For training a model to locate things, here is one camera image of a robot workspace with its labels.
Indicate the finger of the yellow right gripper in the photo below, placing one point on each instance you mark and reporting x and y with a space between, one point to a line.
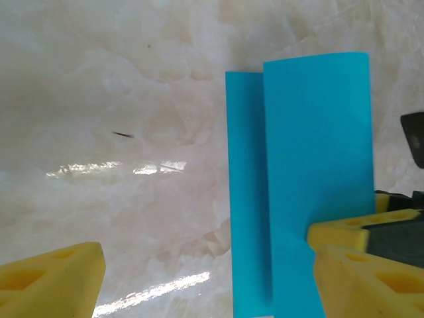
334 233
382 202

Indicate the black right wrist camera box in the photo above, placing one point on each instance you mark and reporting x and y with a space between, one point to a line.
414 132

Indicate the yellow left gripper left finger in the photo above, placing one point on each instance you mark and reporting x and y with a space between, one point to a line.
49 285

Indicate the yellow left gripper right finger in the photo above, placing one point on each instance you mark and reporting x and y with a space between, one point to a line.
364 291

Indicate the blue square paper sheet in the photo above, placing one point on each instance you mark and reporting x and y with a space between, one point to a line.
314 149

